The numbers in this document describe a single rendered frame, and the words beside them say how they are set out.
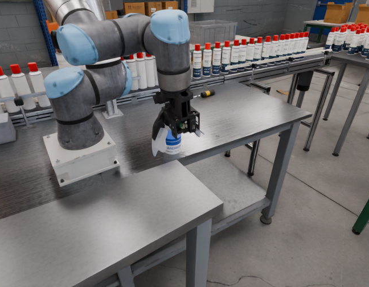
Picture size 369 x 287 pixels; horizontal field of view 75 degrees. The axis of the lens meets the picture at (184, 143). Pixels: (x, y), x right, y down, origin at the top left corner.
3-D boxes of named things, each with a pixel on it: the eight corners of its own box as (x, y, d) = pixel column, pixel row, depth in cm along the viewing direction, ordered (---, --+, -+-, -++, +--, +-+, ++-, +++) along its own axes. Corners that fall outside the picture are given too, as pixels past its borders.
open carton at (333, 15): (318, 22, 515) (323, 1, 495) (331, 21, 535) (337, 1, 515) (336, 24, 485) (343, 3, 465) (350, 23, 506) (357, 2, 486)
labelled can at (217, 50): (216, 73, 164) (218, 41, 153) (221, 75, 160) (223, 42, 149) (210, 74, 162) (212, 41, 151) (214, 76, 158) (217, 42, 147)
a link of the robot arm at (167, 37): (169, 5, 51) (197, 11, 46) (173, 57, 58) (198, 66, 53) (138, 13, 47) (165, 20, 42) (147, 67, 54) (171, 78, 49)
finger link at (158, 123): (149, 139, 63) (164, 110, 60) (147, 136, 64) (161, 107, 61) (163, 142, 66) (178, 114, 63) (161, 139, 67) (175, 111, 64)
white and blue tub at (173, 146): (175, 143, 98) (175, 127, 95) (184, 151, 93) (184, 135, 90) (160, 148, 95) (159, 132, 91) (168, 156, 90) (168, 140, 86)
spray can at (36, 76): (51, 102, 121) (37, 61, 110) (52, 106, 117) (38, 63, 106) (39, 105, 119) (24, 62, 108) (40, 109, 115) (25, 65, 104)
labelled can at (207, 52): (207, 74, 161) (209, 41, 150) (212, 77, 157) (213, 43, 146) (200, 76, 159) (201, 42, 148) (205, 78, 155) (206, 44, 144)
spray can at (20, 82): (36, 105, 118) (20, 62, 107) (36, 109, 114) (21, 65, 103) (24, 107, 116) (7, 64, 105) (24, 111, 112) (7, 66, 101)
